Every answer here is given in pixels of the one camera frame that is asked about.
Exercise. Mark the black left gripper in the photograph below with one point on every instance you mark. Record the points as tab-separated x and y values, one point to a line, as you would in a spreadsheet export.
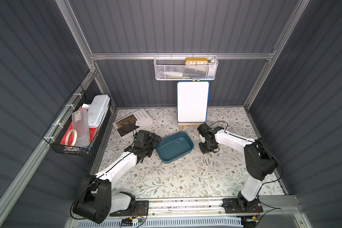
138	149

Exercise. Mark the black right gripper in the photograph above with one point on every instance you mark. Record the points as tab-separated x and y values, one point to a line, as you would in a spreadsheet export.
208	145

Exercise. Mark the teal plastic tray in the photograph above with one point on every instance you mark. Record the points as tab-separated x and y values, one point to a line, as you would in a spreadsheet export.
169	151

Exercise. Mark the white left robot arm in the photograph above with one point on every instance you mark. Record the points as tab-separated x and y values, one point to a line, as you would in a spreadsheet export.
95	200

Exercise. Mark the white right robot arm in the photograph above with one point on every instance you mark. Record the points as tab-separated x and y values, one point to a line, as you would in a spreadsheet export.
259	161

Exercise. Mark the translucent plastic box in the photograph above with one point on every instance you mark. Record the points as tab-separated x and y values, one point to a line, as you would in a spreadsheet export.
80	124

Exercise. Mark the interior design trends magazine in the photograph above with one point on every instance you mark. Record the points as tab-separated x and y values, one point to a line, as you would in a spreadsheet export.
131	124

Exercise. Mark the small wooden easel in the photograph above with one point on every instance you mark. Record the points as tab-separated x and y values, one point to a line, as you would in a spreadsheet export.
181	125

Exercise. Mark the blue framed whiteboard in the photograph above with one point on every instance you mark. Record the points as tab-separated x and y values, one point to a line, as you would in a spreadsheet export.
192	101

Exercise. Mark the white plastic case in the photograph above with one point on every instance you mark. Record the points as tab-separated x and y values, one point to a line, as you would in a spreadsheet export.
97	110

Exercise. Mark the white tape roll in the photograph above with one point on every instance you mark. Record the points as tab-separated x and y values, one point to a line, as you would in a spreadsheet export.
71	137

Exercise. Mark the yellow clock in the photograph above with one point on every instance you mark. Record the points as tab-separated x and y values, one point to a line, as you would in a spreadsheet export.
193	61

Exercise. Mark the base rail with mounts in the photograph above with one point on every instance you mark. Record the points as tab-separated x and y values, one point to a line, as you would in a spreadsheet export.
212	206

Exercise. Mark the white mesh wall basket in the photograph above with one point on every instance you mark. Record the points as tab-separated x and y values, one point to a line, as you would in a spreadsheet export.
175	69

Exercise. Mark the black wire wall basket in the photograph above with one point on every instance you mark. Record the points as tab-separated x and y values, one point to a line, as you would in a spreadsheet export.
60	126

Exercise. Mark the aluminium frame rail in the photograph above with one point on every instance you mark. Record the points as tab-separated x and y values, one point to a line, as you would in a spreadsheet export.
149	56

